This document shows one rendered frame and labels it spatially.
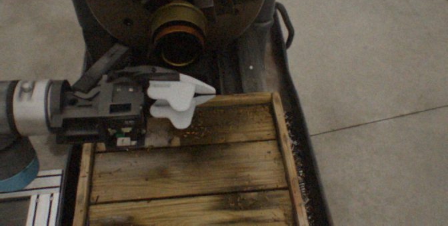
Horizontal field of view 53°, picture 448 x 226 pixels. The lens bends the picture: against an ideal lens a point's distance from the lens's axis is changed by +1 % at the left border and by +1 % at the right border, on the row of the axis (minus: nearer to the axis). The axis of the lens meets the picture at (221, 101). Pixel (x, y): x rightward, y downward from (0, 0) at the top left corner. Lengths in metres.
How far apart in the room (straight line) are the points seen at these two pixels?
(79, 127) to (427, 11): 2.32
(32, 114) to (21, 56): 1.82
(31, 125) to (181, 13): 0.26
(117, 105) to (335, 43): 1.87
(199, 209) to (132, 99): 0.24
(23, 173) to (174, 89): 0.27
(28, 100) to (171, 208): 0.29
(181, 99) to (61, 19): 2.01
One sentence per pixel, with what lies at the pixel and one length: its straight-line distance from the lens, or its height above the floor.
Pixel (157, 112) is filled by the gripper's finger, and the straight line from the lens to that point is 0.63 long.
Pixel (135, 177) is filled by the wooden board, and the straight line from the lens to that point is 0.78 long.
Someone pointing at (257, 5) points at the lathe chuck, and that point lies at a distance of 0.83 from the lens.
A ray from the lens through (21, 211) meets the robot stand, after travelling 1.63.
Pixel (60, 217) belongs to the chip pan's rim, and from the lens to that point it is 1.12.
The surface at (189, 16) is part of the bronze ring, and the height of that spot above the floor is 1.12.
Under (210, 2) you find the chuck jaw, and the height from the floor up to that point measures 1.11.
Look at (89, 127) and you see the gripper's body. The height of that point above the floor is 1.09.
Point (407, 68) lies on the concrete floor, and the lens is 2.33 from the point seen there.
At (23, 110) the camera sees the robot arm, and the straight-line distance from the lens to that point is 0.61.
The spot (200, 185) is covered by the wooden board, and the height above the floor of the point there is 0.89.
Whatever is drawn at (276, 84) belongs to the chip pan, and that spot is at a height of 0.54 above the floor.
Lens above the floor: 1.55
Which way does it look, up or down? 50 degrees down
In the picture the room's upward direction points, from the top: straight up
